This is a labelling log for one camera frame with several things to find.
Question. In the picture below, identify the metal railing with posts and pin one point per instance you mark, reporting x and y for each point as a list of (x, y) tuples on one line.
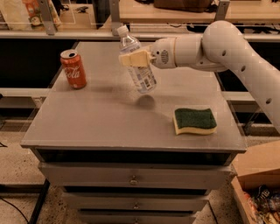
[(143, 20)]

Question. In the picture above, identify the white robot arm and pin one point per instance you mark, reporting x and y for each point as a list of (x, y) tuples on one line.
[(221, 47)]

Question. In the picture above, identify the red Coca-Cola can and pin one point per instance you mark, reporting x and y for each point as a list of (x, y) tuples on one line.
[(73, 68)]

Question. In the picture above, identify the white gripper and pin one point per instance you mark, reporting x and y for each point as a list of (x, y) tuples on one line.
[(162, 53)]

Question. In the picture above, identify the green and yellow sponge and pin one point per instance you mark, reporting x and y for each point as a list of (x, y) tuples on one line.
[(194, 121)]

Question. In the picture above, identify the grey metal drawer cabinet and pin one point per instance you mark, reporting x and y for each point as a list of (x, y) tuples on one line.
[(114, 152)]

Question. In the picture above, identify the orange printed bag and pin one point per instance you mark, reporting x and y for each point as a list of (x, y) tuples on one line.
[(34, 13)]

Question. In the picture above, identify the cardboard box with snacks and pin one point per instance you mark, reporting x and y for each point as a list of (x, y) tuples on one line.
[(259, 165)]

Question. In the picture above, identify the clear plastic water bottle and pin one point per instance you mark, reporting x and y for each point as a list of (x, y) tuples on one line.
[(142, 77)]

